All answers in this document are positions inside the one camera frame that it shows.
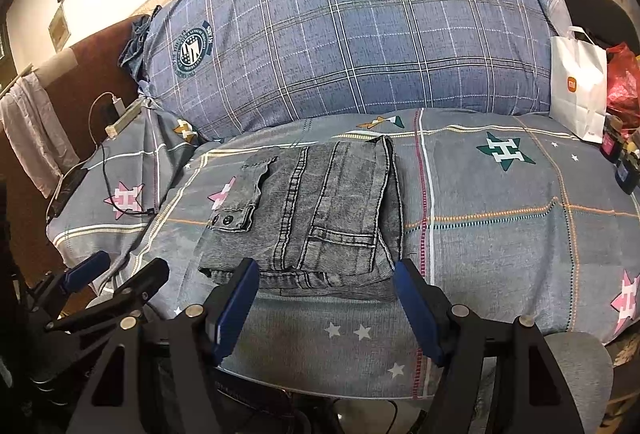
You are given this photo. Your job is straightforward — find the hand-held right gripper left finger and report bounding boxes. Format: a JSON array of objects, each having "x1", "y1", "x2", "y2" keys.
[{"x1": 65, "y1": 258, "x2": 261, "y2": 434}]

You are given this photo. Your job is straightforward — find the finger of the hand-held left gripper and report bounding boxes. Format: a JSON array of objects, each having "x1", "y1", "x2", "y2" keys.
[
  {"x1": 45, "y1": 258, "x2": 171, "y2": 332},
  {"x1": 30, "y1": 250, "x2": 112, "y2": 311}
]

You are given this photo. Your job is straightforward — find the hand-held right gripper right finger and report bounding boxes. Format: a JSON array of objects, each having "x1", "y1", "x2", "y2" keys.
[{"x1": 391, "y1": 258, "x2": 586, "y2": 434}]

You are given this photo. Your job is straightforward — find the grey denim pants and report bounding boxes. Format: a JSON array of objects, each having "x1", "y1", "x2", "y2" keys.
[{"x1": 197, "y1": 135, "x2": 405, "y2": 302}]

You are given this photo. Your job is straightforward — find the black phone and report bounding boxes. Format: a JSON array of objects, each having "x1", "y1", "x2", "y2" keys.
[{"x1": 49, "y1": 166, "x2": 89, "y2": 221}]

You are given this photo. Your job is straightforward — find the grey star print bed sheet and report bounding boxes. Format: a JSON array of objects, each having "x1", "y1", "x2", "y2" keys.
[{"x1": 46, "y1": 106, "x2": 640, "y2": 402}]

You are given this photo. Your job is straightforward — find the white towel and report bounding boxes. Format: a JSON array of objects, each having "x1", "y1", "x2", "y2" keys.
[{"x1": 0, "y1": 74, "x2": 81, "y2": 199}]

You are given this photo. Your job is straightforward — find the white power strip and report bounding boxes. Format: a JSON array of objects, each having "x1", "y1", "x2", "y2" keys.
[{"x1": 105, "y1": 100, "x2": 146, "y2": 138}]

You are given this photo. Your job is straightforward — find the grey fabric stool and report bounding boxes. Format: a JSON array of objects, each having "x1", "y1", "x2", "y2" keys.
[{"x1": 542, "y1": 331, "x2": 616, "y2": 434}]

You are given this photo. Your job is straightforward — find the brown headboard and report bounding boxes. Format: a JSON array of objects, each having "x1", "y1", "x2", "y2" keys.
[{"x1": 0, "y1": 16, "x2": 151, "y2": 275}]

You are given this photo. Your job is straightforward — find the blue denim garment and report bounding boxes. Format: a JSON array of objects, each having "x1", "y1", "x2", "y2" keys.
[{"x1": 118, "y1": 14, "x2": 164, "y2": 82}]

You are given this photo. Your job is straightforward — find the dark jar blue label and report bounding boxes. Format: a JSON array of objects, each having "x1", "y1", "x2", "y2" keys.
[{"x1": 615, "y1": 154, "x2": 639, "y2": 195}]

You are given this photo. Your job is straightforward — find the dark jar pink label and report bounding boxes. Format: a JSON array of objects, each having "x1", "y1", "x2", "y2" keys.
[{"x1": 602, "y1": 116, "x2": 624, "y2": 163}]

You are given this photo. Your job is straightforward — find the white paper bag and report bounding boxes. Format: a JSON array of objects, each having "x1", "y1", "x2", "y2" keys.
[{"x1": 550, "y1": 26, "x2": 609, "y2": 145}]

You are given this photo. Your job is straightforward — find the blue plaid pillow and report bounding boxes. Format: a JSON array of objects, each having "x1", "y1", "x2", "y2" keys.
[{"x1": 137, "y1": 0, "x2": 573, "y2": 142}]

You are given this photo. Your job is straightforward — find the red plastic bag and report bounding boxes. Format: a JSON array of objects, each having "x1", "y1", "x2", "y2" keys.
[{"x1": 606, "y1": 42, "x2": 640, "y2": 121}]

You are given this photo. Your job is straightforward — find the black cable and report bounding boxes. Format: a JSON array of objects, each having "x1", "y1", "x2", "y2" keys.
[{"x1": 97, "y1": 141, "x2": 161, "y2": 217}]

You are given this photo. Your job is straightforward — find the white cable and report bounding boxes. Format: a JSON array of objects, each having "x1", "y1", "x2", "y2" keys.
[{"x1": 88, "y1": 91, "x2": 121, "y2": 149}]

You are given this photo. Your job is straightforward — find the white padded post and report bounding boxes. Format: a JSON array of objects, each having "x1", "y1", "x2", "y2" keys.
[{"x1": 37, "y1": 50, "x2": 77, "y2": 82}]

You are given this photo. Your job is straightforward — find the small framed wall picture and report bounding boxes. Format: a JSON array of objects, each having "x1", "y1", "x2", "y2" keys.
[{"x1": 48, "y1": 6, "x2": 71, "y2": 52}]

